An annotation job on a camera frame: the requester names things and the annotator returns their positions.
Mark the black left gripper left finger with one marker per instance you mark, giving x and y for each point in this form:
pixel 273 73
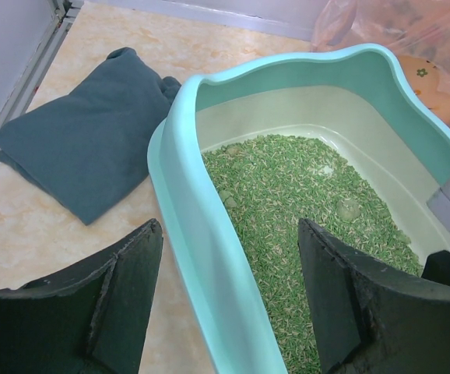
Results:
pixel 90 317

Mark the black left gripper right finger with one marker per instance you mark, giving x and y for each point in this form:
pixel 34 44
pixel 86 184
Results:
pixel 369 317

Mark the teal plastic litter box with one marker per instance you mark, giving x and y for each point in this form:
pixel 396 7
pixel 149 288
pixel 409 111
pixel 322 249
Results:
pixel 361 97

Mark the green cat litter pellets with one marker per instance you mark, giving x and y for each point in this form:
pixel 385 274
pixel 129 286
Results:
pixel 267 184

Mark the folded dark grey cloth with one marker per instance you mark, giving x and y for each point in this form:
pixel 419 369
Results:
pixel 88 149

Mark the orange bin with plastic liner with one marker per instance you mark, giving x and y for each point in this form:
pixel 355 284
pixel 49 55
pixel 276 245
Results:
pixel 416 32

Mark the aluminium frame rail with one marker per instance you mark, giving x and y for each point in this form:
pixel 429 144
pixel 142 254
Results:
pixel 31 32

